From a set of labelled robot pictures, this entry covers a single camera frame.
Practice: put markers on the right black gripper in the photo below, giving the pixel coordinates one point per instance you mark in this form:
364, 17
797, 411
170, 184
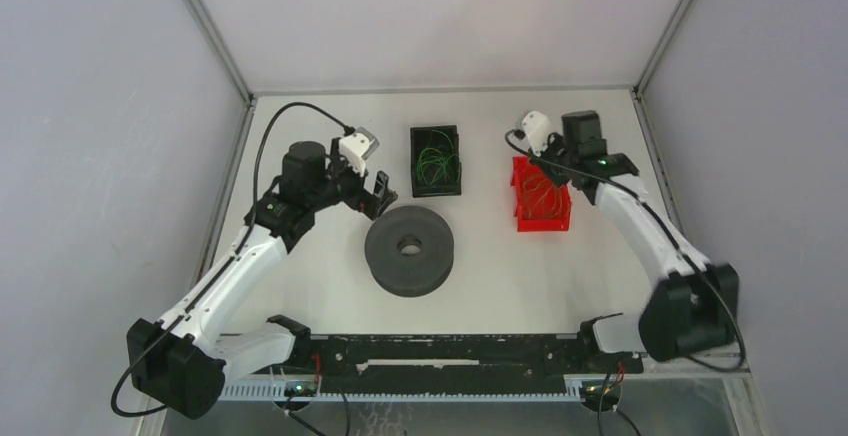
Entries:
554, 140

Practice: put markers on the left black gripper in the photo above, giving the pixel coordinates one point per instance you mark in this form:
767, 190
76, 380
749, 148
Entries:
368, 204

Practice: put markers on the dark grey cable spool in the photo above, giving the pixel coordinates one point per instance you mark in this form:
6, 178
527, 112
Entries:
410, 251

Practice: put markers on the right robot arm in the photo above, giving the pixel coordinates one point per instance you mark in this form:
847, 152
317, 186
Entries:
693, 303

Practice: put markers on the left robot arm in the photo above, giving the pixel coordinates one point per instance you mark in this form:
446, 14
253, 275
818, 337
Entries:
183, 360

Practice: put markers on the red plastic bin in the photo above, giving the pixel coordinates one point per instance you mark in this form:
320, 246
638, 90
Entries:
539, 205

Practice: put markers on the black plastic bin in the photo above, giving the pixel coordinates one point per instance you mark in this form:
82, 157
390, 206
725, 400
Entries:
436, 168

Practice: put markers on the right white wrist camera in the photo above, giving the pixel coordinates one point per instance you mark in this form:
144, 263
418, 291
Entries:
536, 129

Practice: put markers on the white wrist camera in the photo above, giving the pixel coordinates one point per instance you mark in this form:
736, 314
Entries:
536, 129
356, 148

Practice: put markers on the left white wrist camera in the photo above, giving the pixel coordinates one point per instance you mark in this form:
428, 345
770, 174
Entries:
356, 148

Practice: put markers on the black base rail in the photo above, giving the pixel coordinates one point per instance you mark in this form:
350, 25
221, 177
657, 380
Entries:
452, 365

